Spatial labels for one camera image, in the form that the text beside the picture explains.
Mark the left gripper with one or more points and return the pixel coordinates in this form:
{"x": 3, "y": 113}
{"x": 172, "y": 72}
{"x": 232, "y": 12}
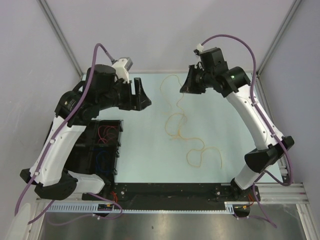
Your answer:
{"x": 138, "y": 101}

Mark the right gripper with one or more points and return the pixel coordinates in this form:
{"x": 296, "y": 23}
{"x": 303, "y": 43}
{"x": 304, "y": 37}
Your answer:
{"x": 189, "y": 86}

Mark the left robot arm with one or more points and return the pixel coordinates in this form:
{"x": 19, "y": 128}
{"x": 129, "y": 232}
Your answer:
{"x": 103, "y": 88}

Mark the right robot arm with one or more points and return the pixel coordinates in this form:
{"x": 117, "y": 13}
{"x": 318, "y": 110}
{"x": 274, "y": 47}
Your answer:
{"x": 270, "y": 143}

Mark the black compartment bin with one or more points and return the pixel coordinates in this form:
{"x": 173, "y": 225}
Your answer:
{"x": 97, "y": 150}

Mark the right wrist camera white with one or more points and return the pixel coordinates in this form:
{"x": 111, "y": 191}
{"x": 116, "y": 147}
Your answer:
{"x": 198, "y": 49}

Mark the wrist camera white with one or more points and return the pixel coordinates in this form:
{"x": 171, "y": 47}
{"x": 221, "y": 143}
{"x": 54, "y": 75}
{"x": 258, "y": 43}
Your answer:
{"x": 198, "y": 49}
{"x": 122, "y": 67}

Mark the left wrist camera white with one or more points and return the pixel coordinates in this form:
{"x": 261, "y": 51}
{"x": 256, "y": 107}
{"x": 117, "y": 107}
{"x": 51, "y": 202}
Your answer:
{"x": 122, "y": 67}

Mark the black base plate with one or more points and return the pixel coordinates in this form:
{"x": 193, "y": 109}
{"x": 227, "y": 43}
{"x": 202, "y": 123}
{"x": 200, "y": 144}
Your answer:
{"x": 176, "y": 196}

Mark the white slotted cable duct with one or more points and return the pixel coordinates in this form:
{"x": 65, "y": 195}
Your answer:
{"x": 95, "y": 208}

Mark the aluminium frame rail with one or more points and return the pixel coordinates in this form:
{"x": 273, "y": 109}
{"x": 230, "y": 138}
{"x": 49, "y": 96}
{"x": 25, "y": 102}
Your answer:
{"x": 269, "y": 193}

